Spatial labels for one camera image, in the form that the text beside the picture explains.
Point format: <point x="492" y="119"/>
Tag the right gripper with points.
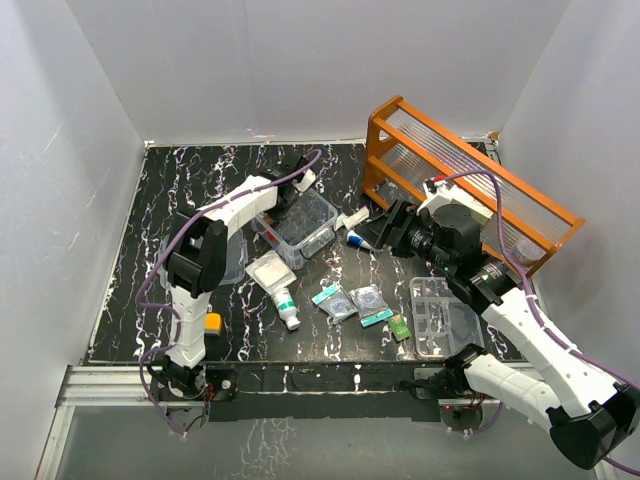
<point x="394" y="228"/>

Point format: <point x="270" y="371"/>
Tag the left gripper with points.
<point x="285" y="210"/>

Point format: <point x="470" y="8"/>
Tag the blue white bandage roll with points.
<point x="356" y="241"/>

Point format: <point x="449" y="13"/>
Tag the clear plastic storage box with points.
<point x="305" y="229"/>

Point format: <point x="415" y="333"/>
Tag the blue sachet pack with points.
<point x="336" y="303"/>
<point x="371" y="306"/>

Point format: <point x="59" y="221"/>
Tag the white gauze packet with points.
<point x="271" y="272"/>

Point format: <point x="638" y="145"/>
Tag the white bottle green label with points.
<point x="286" y="308"/>

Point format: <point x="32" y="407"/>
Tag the white medicine carton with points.
<point x="479" y="212"/>

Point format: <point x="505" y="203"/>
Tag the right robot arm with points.
<point x="586" y="410"/>

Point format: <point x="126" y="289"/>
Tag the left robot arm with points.
<point x="197" y="255"/>

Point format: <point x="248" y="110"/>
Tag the white wrapped swab packet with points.
<point x="357" y="218"/>

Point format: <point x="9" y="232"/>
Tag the orange wooden shelf rack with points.
<point x="404" y="148"/>

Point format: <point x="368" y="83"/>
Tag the clear plastic box lid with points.
<point x="237" y="258"/>

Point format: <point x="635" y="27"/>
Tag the small green packet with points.
<point x="399" y="327"/>

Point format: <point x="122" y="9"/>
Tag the clear compartment tray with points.
<point x="443" y="324"/>

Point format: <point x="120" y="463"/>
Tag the yellow orange small box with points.
<point x="213" y="323"/>

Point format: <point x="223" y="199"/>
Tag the clear tape roll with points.
<point x="526" y="253"/>

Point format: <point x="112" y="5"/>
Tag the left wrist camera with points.
<point x="306" y="182"/>

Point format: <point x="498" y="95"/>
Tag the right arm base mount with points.
<point x="440" y="382"/>

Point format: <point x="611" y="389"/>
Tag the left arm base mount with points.
<point x="193" y="384"/>

